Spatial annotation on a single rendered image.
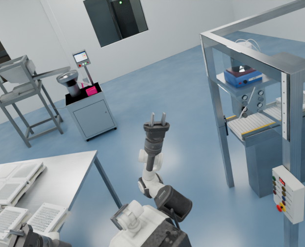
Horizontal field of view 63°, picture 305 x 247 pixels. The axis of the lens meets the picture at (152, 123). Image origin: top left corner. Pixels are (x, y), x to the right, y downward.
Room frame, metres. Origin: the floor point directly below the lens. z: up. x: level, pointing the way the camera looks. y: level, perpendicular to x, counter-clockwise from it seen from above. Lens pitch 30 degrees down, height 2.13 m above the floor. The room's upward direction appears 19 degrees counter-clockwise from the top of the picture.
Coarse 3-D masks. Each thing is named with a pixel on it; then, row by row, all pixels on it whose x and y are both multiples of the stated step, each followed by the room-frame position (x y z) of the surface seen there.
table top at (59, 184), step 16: (32, 160) 2.25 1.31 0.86; (48, 160) 2.15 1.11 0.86; (64, 160) 2.05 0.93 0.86; (80, 160) 1.96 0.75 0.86; (48, 176) 1.88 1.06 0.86; (64, 176) 1.80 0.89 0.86; (80, 176) 1.72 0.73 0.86; (32, 192) 1.73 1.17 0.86; (48, 192) 1.66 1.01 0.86; (64, 192) 1.59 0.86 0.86; (32, 208) 1.52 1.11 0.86
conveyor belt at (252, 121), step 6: (234, 120) 1.81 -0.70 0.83; (240, 120) 1.78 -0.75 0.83; (246, 120) 1.75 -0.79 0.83; (252, 120) 1.72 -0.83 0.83; (258, 120) 1.70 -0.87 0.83; (234, 126) 1.72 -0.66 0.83; (240, 126) 1.69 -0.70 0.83; (246, 126) 1.67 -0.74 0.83; (252, 126) 1.64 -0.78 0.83; (258, 126) 1.61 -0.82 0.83; (234, 132) 1.67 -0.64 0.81; (240, 132) 1.62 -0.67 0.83; (240, 138) 1.57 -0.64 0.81
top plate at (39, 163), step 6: (30, 162) 2.10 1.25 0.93; (36, 162) 2.07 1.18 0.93; (42, 162) 2.04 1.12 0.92; (18, 168) 2.07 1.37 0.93; (36, 168) 1.96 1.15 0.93; (12, 174) 1.99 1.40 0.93; (30, 174) 1.89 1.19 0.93; (12, 180) 1.90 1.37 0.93; (18, 180) 1.87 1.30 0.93; (24, 180) 1.84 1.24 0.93
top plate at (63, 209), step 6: (42, 204) 1.45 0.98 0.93; (48, 204) 1.42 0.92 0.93; (42, 210) 1.38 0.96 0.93; (60, 210) 1.32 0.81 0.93; (66, 210) 1.32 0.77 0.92; (54, 216) 1.28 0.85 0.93; (60, 216) 1.27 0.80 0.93; (54, 222) 1.23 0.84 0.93; (48, 228) 1.19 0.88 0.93; (42, 234) 1.16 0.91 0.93
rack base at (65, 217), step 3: (69, 213) 1.32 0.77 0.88; (63, 216) 1.31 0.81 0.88; (66, 216) 1.30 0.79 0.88; (69, 216) 1.31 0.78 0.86; (60, 219) 1.29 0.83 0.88; (63, 219) 1.28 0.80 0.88; (66, 219) 1.28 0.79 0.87; (60, 222) 1.26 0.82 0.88; (63, 222) 1.26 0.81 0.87; (57, 225) 1.24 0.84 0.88; (60, 225) 1.24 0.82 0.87; (54, 228) 1.22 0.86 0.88; (57, 228) 1.22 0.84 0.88; (51, 231) 1.20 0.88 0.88; (54, 231) 1.20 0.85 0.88
